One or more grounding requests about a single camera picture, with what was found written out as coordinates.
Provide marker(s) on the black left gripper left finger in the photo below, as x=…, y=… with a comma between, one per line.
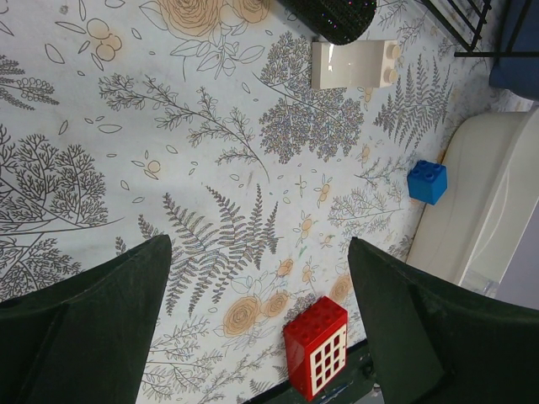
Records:
x=85, y=339

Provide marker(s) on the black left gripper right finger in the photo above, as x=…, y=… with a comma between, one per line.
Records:
x=432, y=341

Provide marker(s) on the red toy window block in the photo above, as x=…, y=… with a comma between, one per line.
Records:
x=316, y=343

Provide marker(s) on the blue toy brick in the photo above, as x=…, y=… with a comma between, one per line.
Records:
x=427, y=182

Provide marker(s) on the white rectangular basin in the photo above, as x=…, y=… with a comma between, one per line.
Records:
x=470, y=235

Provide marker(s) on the white toy brick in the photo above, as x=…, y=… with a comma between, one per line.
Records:
x=363, y=63

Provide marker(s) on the black rhinestone microphone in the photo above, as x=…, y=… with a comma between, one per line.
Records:
x=340, y=22

